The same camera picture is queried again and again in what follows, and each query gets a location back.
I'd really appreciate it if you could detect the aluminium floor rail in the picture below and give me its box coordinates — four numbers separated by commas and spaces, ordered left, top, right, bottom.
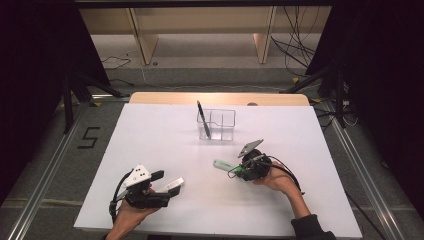
6, 103, 91, 240
321, 99, 406, 240

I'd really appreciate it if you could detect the black pen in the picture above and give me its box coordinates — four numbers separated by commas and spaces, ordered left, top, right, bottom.
196, 100, 212, 139

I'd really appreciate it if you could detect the black metal stand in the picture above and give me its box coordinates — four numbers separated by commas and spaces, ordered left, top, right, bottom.
61, 71, 126, 134
279, 64, 348, 129

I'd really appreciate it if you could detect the left hand-held gripper cable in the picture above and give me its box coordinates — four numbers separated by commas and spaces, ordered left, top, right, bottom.
108, 170, 134, 223

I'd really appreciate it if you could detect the hand-held gripper cable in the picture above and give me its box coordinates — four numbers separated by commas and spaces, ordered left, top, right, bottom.
256, 154, 305, 196
108, 170, 134, 223

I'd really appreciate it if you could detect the clear plastic pen holder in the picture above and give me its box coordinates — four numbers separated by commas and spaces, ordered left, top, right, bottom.
196, 108, 237, 142

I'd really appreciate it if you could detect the right hand-held gripper cable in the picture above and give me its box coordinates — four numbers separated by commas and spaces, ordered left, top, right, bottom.
256, 154, 305, 196

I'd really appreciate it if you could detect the person's left hand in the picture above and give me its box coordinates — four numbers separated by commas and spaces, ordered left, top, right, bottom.
113, 199, 159, 233

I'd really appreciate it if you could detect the beige wooden desk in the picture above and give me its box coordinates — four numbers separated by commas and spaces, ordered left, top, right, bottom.
79, 6, 333, 66

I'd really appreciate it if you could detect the green highlighter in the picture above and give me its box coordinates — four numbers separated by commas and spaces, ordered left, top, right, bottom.
213, 159, 246, 174

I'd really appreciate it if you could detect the white stick eraser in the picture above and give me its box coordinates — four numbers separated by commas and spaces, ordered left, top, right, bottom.
156, 177, 185, 194

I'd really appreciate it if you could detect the thin black floor cable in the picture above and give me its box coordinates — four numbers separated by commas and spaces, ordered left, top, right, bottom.
100, 55, 132, 71

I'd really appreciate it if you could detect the person's right hand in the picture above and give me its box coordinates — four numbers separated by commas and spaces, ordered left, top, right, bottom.
253, 161, 298, 198

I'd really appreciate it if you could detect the white table cover sheet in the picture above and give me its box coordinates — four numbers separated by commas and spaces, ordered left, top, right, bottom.
73, 103, 363, 239

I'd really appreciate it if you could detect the bundle of black cables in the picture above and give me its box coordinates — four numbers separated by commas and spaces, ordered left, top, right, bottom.
270, 5, 321, 78

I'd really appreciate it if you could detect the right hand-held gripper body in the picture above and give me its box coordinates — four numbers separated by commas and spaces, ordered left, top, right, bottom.
237, 139, 273, 182

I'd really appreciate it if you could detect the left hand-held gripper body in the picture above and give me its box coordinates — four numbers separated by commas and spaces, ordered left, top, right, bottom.
123, 164, 172, 210

